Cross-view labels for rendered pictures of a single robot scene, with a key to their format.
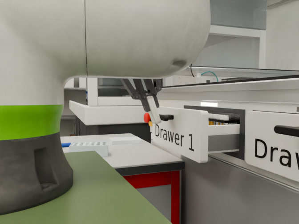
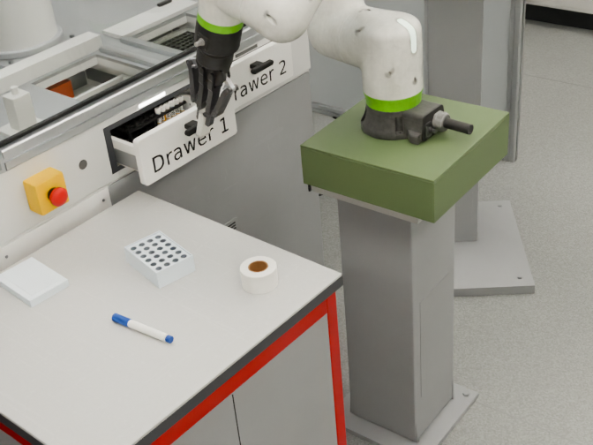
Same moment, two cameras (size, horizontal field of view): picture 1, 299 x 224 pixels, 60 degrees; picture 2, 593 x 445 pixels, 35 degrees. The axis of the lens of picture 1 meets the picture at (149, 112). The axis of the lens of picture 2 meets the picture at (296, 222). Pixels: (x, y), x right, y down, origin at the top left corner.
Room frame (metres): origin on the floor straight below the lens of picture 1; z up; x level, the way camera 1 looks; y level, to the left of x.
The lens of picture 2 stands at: (1.35, 1.70, 1.83)
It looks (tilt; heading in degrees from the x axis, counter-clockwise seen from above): 33 degrees down; 242
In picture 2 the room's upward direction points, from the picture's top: 5 degrees counter-clockwise
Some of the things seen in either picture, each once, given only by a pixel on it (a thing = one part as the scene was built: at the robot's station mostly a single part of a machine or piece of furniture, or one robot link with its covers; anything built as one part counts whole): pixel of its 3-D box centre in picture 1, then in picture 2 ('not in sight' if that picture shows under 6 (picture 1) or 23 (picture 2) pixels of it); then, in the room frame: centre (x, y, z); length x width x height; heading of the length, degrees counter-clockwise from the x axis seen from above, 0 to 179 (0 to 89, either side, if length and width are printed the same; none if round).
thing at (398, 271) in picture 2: not in sight; (399, 297); (0.27, 0.16, 0.38); 0.30 x 0.30 x 0.76; 23
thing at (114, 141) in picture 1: (125, 140); (32, 281); (1.10, 0.10, 0.77); 0.13 x 0.09 x 0.02; 106
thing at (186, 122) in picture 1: (175, 129); (187, 136); (0.67, -0.07, 0.87); 0.29 x 0.02 x 0.11; 20
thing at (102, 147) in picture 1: (89, 149); (159, 259); (0.87, 0.20, 0.78); 0.12 x 0.08 x 0.04; 98
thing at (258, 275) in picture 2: not in sight; (258, 275); (0.74, 0.37, 0.78); 0.07 x 0.07 x 0.04
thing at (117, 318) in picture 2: (52, 146); (142, 328); (0.98, 0.37, 0.77); 0.14 x 0.02 x 0.02; 116
